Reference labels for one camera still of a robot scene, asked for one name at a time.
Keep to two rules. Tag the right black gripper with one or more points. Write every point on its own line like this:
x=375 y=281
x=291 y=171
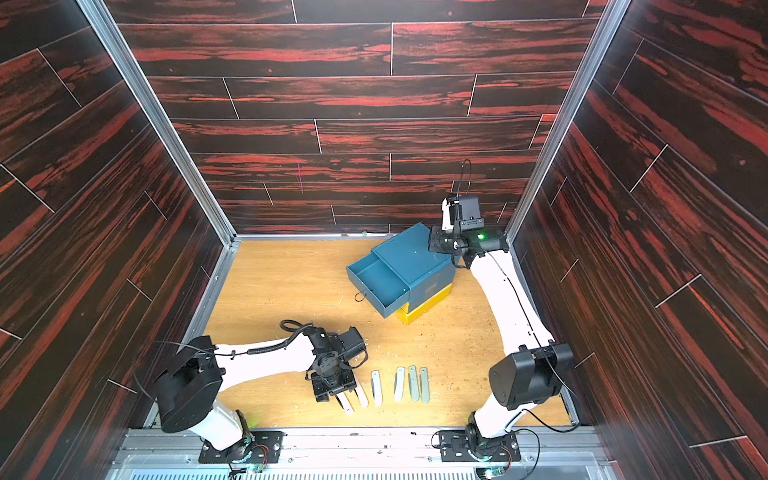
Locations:
x=441 y=240

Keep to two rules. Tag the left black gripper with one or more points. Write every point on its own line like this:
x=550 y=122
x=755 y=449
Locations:
x=325 y=392

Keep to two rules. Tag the white fruit knife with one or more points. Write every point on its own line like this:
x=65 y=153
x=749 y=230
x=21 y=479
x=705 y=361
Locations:
x=345 y=403
x=361 y=395
x=377 y=388

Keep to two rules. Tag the teal yellow drawer cabinet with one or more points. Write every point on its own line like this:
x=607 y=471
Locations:
x=426 y=273

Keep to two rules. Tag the teal top drawer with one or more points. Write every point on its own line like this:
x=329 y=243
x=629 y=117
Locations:
x=379 y=284

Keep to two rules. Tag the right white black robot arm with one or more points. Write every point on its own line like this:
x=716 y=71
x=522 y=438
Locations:
x=534 y=364

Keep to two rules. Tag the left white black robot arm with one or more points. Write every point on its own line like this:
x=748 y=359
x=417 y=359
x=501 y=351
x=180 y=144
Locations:
x=186 y=391

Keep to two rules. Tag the green fruit knife middle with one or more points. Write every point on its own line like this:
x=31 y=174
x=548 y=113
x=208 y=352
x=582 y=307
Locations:
x=413 y=383

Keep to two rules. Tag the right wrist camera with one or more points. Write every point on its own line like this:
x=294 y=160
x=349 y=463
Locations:
x=461 y=213

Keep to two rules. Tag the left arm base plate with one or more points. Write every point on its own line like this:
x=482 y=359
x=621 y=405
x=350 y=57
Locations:
x=262 y=447

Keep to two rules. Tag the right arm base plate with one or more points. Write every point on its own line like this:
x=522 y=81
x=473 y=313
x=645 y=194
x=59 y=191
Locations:
x=467 y=445

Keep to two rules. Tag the aluminium front rail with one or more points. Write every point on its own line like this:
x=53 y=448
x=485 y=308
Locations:
x=366 y=453

